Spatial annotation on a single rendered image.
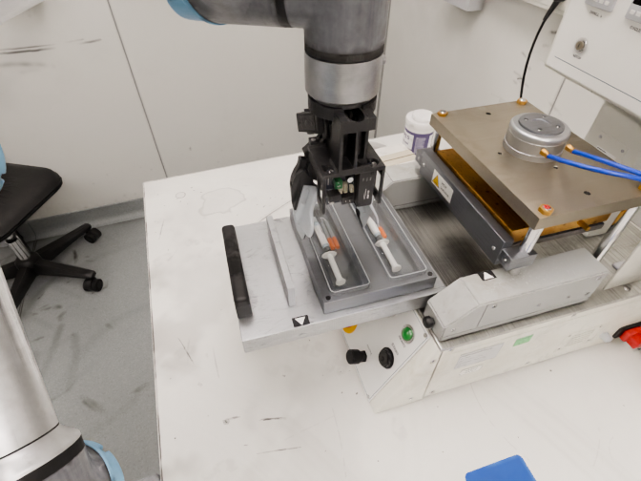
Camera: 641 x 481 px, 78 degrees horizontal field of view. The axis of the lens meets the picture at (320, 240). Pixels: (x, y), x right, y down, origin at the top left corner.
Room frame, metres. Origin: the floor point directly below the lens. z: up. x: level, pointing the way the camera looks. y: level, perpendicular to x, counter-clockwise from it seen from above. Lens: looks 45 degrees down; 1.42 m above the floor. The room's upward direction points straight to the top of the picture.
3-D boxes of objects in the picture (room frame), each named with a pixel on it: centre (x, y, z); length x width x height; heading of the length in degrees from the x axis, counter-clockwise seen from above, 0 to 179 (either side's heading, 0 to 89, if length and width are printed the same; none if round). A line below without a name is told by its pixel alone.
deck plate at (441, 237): (0.51, -0.34, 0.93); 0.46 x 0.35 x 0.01; 106
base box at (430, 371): (0.48, -0.30, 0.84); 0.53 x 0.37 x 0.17; 106
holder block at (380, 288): (0.43, -0.06, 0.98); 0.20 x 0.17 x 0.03; 16
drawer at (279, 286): (0.41, -0.01, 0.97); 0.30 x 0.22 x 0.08; 106
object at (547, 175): (0.49, -0.34, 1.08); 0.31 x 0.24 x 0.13; 16
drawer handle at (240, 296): (0.37, 0.12, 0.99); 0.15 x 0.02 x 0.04; 16
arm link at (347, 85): (0.39, -0.02, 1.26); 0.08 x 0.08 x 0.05
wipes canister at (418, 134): (1.02, -0.28, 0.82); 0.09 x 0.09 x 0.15
